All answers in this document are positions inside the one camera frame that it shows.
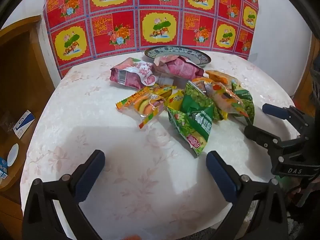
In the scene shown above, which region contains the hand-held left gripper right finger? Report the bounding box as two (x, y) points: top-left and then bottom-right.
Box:
(205, 151), (292, 240)

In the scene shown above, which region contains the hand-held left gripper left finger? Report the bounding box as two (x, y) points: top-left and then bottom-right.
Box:
(22, 149), (108, 240)

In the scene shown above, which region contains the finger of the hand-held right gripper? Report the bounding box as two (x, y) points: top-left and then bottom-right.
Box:
(262, 104), (312, 139)
(244, 125), (304, 153)

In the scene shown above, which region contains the green crinkled snack packet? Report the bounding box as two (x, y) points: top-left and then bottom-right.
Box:
(231, 79), (255, 127)

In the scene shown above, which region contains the orange clear snack packet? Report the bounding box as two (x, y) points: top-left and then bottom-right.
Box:
(192, 77), (244, 117)

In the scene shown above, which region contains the light green pea packet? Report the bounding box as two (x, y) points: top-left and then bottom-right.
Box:
(167, 97), (210, 158)

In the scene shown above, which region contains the long orange snack packet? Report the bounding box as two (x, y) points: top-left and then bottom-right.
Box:
(205, 70), (233, 84)

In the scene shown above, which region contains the dark green pea packet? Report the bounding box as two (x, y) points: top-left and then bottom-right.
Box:
(180, 81), (224, 130)

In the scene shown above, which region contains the burger gummy candy packet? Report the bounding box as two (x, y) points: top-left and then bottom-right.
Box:
(115, 85), (175, 130)

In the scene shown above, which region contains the dark round snack tray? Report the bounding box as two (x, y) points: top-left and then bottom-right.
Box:
(144, 45), (212, 68)

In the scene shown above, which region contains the maroon pink snack packet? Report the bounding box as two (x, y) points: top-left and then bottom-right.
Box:
(110, 57), (157, 90)

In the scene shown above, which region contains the white round lid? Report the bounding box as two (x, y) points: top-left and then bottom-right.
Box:
(7, 143), (19, 167)

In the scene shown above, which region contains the blue white flat box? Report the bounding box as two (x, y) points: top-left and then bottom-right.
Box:
(13, 110), (35, 139)

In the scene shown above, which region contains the small blue carton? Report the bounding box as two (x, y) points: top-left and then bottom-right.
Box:
(0, 157), (8, 179)

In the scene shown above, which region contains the wooden cabinet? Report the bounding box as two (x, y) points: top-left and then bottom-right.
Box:
(0, 15), (59, 230)

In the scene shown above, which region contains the red floral printed cloth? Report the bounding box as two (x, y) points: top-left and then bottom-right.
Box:
(42, 0), (259, 79)

